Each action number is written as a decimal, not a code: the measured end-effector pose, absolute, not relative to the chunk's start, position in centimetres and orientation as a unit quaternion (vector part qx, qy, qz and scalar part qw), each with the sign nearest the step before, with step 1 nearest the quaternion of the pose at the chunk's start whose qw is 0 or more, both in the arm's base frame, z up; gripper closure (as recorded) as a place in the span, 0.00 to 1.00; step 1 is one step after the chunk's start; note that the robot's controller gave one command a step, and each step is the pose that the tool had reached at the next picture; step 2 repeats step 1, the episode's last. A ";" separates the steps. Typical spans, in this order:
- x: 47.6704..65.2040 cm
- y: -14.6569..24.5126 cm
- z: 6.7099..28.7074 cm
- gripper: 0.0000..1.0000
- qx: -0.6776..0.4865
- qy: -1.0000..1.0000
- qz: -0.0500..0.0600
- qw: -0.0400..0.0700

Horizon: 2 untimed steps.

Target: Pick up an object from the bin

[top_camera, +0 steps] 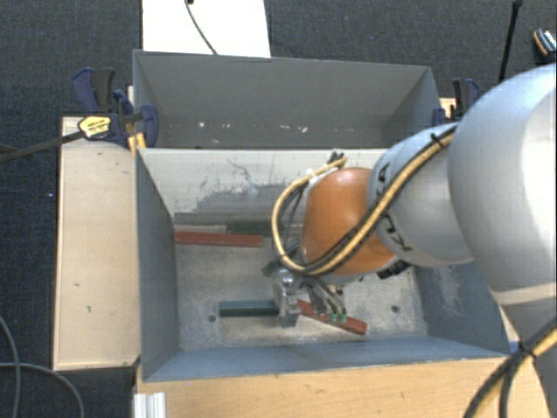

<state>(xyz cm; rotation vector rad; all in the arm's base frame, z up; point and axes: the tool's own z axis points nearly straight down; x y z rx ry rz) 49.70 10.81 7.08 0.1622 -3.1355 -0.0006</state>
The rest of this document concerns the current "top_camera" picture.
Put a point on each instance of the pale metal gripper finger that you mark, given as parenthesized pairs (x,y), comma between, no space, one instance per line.
(294,315)
(283,312)

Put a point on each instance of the grey metal bin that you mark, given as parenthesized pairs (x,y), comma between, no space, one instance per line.
(261,103)

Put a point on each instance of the pale wood board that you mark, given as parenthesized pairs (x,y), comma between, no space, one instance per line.
(95,242)

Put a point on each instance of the black cylinder on white bracket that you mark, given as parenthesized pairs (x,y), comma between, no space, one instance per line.
(391,271)

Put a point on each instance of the red-brown flat block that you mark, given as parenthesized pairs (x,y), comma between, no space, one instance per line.
(217,239)
(354,325)

